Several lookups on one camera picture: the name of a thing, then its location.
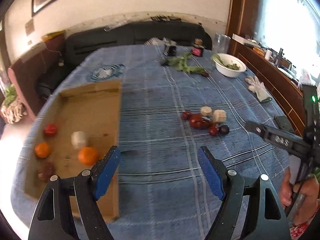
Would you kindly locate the clear glass jar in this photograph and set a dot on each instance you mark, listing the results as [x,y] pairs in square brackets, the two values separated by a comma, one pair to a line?
[221,43]

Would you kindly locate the dark purple passion fruit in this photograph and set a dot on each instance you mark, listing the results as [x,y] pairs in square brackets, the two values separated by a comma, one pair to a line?
[223,130]

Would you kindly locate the white yam chunk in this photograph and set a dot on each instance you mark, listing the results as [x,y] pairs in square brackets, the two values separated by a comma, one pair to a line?
[219,116]

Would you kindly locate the white work glove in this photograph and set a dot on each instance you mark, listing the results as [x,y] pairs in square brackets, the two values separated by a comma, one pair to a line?
[258,88]

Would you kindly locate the big glossy red jujube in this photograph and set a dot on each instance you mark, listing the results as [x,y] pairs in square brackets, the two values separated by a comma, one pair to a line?
[197,121]

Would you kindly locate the black small device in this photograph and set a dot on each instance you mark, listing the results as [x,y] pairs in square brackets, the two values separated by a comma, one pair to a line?
[169,51]

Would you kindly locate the red labelled bottle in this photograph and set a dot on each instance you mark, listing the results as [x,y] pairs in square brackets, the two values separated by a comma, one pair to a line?
[198,48]

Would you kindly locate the lone red jujube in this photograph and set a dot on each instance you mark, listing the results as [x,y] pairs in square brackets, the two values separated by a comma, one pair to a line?
[205,74]

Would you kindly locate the large red jujube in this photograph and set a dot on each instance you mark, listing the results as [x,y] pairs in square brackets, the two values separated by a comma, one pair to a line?
[46,171]

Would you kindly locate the brown wooden cabinet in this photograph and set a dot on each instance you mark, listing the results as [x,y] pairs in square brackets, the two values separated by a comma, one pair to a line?
[242,17]

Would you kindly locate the floral sleeve forearm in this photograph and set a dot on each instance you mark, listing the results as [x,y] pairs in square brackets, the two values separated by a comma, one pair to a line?
[308,230]

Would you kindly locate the red cherry tomato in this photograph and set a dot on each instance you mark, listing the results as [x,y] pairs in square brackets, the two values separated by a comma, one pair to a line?
[50,130]

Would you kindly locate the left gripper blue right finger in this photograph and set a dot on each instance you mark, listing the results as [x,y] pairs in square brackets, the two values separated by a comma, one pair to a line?
[265,217]

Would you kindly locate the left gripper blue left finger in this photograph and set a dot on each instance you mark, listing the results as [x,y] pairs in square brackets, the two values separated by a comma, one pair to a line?
[53,217]

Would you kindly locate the black leather sofa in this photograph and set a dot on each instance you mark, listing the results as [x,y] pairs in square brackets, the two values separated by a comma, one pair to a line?
[79,45]

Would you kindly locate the blue plaid tablecloth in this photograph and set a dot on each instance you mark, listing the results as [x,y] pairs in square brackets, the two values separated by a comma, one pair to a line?
[163,193]

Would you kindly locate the cardboard tray box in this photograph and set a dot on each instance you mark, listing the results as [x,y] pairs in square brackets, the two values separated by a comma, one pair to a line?
[77,128]

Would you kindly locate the green cloth pile stool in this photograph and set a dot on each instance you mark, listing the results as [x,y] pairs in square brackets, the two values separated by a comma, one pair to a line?
[12,108]

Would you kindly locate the orange tangerine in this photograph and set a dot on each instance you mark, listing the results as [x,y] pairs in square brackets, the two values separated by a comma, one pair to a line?
[42,150]
[88,156]

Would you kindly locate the small dark red jujube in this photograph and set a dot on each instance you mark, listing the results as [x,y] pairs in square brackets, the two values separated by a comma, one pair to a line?
[214,130]

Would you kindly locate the white bowl with leaves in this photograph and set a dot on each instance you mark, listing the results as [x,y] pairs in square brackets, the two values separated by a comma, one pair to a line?
[228,65]

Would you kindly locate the black smartphone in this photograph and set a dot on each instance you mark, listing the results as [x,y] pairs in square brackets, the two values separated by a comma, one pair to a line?
[283,123]

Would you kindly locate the white round yam piece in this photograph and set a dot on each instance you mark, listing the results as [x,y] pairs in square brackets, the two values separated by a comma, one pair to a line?
[205,111]

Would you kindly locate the green leafy sprig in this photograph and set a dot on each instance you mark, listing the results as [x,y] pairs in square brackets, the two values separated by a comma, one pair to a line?
[180,63]

